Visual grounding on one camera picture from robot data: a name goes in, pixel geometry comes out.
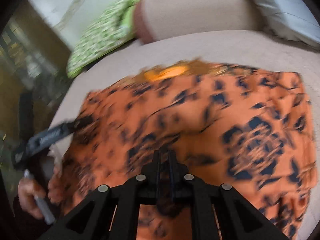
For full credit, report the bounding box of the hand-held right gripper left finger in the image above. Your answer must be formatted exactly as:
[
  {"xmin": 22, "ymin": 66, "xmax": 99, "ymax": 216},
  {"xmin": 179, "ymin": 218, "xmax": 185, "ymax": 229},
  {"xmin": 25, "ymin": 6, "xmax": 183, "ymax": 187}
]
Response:
[{"xmin": 37, "ymin": 150, "xmax": 161, "ymax": 240}]

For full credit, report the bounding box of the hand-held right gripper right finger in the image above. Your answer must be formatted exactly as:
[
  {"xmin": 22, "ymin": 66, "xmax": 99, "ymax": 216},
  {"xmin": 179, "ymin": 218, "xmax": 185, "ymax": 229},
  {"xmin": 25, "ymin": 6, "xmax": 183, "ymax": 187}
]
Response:
[{"xmin": 167, "ymin": 151, "xmax": 288, "ymax": 240}]

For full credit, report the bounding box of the orange black floral garment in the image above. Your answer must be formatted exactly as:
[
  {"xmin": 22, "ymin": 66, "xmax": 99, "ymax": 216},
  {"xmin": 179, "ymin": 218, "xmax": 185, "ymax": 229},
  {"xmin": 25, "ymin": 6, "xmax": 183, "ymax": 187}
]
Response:
[{"xmin": 59, "ymin": 59, "xmax": 314, "ymax": 240}]

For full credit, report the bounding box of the beige quilted sofa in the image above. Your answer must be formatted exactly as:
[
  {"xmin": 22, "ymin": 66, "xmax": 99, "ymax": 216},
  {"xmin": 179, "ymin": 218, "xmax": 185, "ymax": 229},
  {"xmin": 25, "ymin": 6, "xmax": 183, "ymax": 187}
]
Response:
[{"xmin": 47, "ymin": 0, "xmax": 320, "ymax": 240}]

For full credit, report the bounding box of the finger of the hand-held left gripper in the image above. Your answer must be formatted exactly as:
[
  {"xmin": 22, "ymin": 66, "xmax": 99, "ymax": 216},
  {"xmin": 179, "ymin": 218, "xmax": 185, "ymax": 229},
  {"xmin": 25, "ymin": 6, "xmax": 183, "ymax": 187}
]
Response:
[
  {"xmin": 18, "ymin": 92, "xmax": 35, "ymax": 142},
  {"xmin": 71, "ymin": 115, "xmax": 94, "ymax": 133}
]

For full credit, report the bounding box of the dark wooden furniture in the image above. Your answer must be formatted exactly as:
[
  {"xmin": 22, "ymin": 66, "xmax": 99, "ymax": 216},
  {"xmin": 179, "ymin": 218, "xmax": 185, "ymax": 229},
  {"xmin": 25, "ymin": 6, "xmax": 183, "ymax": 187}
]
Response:
[{"xmin": 0, "ymin": 0, "xmax": 74, "ymax": 160}]

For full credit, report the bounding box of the grey white pillow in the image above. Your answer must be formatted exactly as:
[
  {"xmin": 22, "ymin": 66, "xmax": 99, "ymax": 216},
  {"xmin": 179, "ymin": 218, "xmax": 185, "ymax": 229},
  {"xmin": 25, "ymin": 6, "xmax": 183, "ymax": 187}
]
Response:
[{"xmin": 231, "ymin": 0, "xmax": 320, "ymax": 54}]

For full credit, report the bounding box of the green patterned pillow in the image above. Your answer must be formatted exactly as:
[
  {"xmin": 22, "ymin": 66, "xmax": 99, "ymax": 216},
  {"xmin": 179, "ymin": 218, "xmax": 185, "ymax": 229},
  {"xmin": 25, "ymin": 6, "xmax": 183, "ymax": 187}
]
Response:
[{"xmin": 66, "ymin": 0, "xmax": 142, "ymax": 78}]

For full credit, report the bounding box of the person's left hand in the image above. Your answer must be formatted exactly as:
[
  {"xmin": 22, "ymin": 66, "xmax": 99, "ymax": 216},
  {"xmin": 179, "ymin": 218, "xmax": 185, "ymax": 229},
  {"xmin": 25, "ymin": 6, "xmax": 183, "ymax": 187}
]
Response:
[{"xmin": 18, "ymin": 166, "xmax": 63, "ymax": 219}]

